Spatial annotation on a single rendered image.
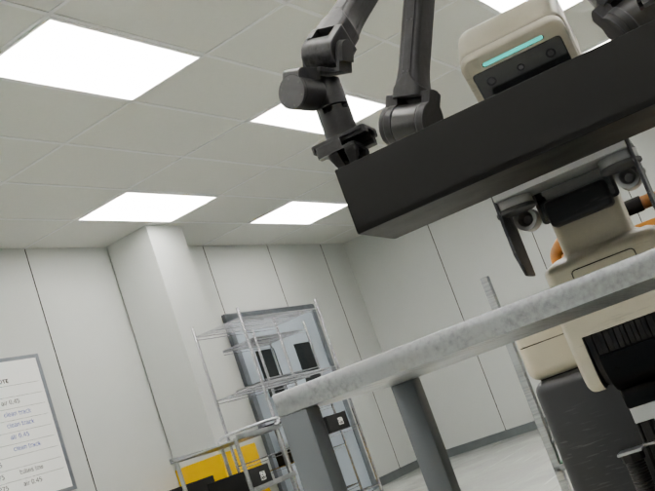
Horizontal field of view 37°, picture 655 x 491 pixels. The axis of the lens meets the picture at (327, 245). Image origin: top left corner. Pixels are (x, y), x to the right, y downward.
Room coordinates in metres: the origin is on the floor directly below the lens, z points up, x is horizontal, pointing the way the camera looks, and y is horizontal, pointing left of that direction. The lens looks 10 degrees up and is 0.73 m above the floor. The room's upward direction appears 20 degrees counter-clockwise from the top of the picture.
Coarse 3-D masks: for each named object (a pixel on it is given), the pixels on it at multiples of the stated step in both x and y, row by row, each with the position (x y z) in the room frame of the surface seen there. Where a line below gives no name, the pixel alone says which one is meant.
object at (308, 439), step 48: (576, 288) 1.09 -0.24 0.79; (624, 288) 1.07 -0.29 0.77; (432, 336) 1.15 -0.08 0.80; (480, 336) 1.13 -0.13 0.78; (336, 384) 1.20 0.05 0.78; (384, 384) 1.39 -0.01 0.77; (288, 432) 1.23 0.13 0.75; (432, 432) 1.61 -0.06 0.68; (336, 480) 1.24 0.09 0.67; (432, 480) 1.61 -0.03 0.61
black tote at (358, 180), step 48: (624, 48) 1.35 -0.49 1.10; (528, 96) 1.40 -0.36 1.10; (576, 96) 1.38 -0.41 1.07; (624, 96) 1.36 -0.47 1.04; (432, 144) 1.46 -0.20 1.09; (480, 144) 1.44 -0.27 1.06; (528, 144) 1.41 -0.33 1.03; (576, 144) 1.43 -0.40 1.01; (384, 192) 1.50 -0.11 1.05; (432, 192) 1.47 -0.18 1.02; (480, 192) 1.54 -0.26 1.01
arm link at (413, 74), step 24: (408, 0) 1.79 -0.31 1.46; (432, 0) 1.80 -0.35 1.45; (408, 24) 1.79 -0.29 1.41; (432, 24) 1.81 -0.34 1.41; (408, 48) 1.79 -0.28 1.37; (408, 72) 1.79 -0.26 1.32; (408, 96) 1.80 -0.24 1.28; (432, 96) 1.78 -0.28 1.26; (384, 120) 1.80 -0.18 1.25; (432, 120) 1.78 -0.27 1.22
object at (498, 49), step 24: (528, 0) 1.78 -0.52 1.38; (552, 0) 1.76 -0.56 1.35; (480, 24) 1.82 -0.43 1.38; (504, 24) 1.77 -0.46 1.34; (528, 24) 1.72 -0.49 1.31; (552, 24) 1.70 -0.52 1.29; (480, 48) 1.77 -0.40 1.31; (504, 48) 1.74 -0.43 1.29; (528, 48) 1.74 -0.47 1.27; (552, 48) 1.74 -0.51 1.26; (576, 48) 1.77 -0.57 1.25; (480, 72) 1.78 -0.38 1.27; (504, 72) 1.78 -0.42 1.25; (528, 72) 1.78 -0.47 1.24; (480, 96) 1.81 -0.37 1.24
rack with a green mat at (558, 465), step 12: (492, 288) 3.77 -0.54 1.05; (492, 300) 3.76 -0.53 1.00; (516, 348) 3.77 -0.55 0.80; (516, 360) 3.76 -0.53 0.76; (528, 384) 3.76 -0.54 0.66; (528, 396) 3.77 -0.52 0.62; (540, 408) 3.78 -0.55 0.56; (540, 420) 3.76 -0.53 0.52; (540, 432) 3.77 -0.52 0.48; (552, 444) 3.76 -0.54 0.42; (552, 456) 3.77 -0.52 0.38; (564, 468) 3.75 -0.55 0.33; (564, 480) 3.76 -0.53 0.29
